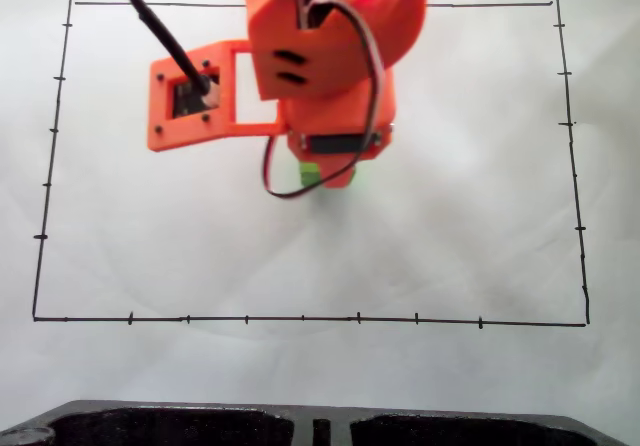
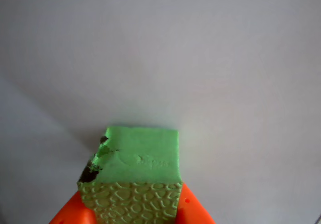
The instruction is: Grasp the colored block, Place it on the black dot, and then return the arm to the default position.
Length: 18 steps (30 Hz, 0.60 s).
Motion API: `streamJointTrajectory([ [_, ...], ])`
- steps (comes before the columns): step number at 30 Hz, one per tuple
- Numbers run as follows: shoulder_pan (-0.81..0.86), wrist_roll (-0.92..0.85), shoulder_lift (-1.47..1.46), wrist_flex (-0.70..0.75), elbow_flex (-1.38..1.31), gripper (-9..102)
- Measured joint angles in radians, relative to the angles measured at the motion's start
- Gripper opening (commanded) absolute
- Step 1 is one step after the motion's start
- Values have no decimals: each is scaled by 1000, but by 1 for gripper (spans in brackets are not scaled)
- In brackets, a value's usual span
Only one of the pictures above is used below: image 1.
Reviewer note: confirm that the green textured block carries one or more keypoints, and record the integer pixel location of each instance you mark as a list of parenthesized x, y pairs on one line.
[(307, 173)]

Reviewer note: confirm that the black camera on orange mount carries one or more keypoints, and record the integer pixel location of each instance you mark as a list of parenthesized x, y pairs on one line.
[(165, 131)]

